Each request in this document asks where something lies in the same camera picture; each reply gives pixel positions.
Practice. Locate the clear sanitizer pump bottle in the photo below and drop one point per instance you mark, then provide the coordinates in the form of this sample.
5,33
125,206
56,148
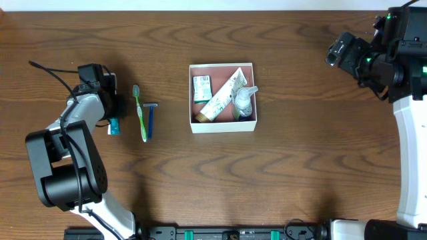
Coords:
242,102

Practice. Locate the small teal toothpaste tube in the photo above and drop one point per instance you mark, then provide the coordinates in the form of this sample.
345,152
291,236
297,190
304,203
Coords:
113,127

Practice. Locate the white floral cream tube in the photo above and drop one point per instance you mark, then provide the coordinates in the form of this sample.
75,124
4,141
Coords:
222,98

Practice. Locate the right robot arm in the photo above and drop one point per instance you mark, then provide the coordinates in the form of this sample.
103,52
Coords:
411,121

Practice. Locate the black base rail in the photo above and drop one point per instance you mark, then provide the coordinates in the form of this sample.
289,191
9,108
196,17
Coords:
233,233

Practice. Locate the white box pink interior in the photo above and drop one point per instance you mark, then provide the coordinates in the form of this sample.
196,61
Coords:
224,122

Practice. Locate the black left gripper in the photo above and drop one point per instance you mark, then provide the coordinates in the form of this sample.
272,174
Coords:
113,104

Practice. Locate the green white soap box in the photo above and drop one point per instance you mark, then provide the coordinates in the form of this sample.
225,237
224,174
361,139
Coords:
202,92

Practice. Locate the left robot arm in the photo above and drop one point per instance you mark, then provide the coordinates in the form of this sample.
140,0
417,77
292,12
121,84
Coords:
67,167

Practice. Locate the blue disposable razor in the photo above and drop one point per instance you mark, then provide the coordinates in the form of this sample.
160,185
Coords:
151,107

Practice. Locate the green toothbrush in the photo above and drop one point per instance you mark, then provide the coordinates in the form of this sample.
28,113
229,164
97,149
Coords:
136,93

